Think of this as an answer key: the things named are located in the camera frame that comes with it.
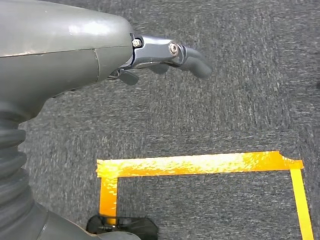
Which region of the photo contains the black robot foot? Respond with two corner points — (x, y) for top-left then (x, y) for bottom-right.
(86, 214), (158, 240)

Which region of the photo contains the yellow floor tape square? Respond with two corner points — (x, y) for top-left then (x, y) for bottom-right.
(96, 150), (315, 240)

